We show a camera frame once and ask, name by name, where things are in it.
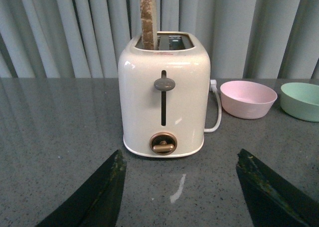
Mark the brown bread slice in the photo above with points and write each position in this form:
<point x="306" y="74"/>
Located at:
<point x="148" y="10"/>

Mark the green plastic bowl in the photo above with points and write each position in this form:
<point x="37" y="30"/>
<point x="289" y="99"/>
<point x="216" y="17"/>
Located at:
<point x="300" y="100"/>

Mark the cream white toaster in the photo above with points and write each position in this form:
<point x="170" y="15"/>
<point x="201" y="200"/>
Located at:
<point x="163" y="95"/>

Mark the pink plastic bowl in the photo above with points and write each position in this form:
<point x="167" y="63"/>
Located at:
<point x="246" y="99"/>

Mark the grey pleated curtain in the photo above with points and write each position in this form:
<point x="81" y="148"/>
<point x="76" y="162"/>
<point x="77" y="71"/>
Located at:
<point x="84" y="38"/>

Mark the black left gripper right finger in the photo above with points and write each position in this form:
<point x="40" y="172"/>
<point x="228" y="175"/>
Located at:
<point x="272" y="201"/>

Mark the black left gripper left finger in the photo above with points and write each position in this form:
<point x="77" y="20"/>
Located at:
<point x="97" y="202"/>

